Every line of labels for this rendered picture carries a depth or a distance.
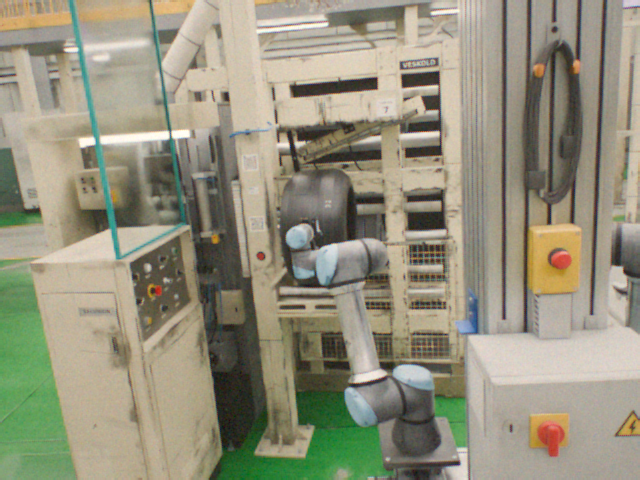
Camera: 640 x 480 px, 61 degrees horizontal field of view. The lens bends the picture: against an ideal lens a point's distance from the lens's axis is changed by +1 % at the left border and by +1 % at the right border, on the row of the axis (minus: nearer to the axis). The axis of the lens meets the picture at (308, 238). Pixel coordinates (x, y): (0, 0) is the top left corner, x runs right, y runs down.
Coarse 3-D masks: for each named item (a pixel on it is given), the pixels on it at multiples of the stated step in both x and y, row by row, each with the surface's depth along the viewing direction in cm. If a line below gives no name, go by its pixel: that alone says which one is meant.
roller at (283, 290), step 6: (282, 288) 254; (288, 288) 253; (294, 288) 252; (300, 288) 252; (306, 288) 251; (312, 288) 250; (318, 288) 250; (324, 288) 249; (282, 294) 254; (288, 294) 253; (294, 294) 252; (300, 294) 252; (306, 294) 251; (312, 294) 251; (318, 294) 250; (324, 294) 249; (330, 294) 249
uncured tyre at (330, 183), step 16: (304, 176) 244; (320, 176) 241; (336, 176) 241; (288, 192) 239; (304, 192) 236; (320, 192) 234; (336, 192) 234; (352, 192) 264; (288, 208) 235; (304, 208) 232; (320, 208) 231; (336, 208) 231; (352, 208) 272; (288, 224) 233; (320, 224) 230; (336, 224) 230; (352, 224) 278; (320, 240) 230; (336, 240) 230; (352, 240) 278; (288, 256) 237; (288, 272) 247
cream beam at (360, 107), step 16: (320, 96) 260; (336, 96) 258; (352, 96) 257; (368, 96) 255; (384, 96) 254; (400, 96) 253; (288, 112) 265; (304, 112) 263; (320, 112) 262; (336, 112) 260; (352, 112) 258; (368, 112) 257; (400, 112) 255; (288, 128) 267
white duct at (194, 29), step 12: (204, 0) 261; (216, 0) 262; (192, 12) 265; (204, 12) 263; (216, 12) 266; (192, 24) 265; (204, 24) 266; (180, 36) 269; (192, 36) 268; (204, 36) 272; (180, 48) 270; (192, 48) 271; (168, 60) 273; (180, 60) 272; (168, 72) 274; (180, 72) 276; (168, 84) 277
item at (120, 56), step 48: (96, 0) 184; (144, 0) 215; (96, 48) 183; (144, 48) 214; (96, 96) 182; (144, 96) 213; (96, 144) 182; (144, 144) 211; (144, 192) 210; (144, 240) 209
